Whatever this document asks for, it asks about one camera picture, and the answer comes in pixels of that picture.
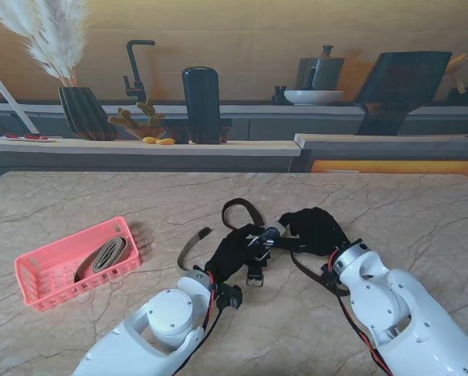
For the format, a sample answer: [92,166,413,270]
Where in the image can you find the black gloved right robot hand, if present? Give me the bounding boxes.
[277,207,351,258]

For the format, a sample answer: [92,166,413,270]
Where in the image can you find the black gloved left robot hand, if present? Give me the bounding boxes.
[206,222,276,283]

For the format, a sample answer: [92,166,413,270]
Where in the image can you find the long beige woven belt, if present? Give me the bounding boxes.
[178,226,288,272]

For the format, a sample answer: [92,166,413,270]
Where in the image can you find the black leather belt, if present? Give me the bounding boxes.
[221,197,351,295]

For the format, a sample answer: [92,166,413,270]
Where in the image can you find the pink plastic storage basket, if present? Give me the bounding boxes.
[13,215,142,313]

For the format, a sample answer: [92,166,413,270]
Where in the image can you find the grey counter with orange light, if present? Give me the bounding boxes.
[293,132,468,174]

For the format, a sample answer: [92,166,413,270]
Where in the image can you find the white shallow bowl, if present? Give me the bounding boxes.
[283,89,345,107]

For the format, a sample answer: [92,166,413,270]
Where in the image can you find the grey back cabinet counter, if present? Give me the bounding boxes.
[0,99,468,141]

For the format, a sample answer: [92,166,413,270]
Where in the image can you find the small black bottles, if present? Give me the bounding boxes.
[272,85,289,106]

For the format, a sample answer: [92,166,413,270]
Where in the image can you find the cactus plant in bowl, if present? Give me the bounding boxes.
[107,96,167,140]

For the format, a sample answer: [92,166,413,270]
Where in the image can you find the grey jug with lid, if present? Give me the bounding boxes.
[295,45,346,92]

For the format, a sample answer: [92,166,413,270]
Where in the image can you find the dark slanted board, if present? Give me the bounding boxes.
[353,50,453,137]

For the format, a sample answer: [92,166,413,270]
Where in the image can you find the dark ribbed vase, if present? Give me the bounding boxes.
[57,86,117,141]

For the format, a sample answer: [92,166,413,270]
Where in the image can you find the black kitchen faucet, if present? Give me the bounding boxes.
[123,39,157,103]

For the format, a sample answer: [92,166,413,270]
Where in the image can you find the yellow wooden utensil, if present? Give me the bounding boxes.
[445,52,468,95]

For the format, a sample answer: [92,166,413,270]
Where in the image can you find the plate with red slices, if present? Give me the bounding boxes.
[0,133,58,143]

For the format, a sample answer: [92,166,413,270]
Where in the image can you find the white leaning slat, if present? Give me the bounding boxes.
[0,79,41,135]

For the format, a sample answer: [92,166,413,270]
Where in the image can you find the white pampas grass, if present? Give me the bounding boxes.
[0,0,90,88]

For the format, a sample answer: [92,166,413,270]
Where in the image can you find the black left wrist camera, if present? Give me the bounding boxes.
[216,284,243,310]

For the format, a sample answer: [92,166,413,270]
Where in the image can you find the left arm red black cables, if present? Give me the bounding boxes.
[200,269,224,345]

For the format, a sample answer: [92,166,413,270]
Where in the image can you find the arm red black cables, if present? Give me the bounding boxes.
[200,269,224,345]
[327,250,391,376]

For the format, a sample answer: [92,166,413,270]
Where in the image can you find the right arm red black cables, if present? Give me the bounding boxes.
[327,250,391,376]

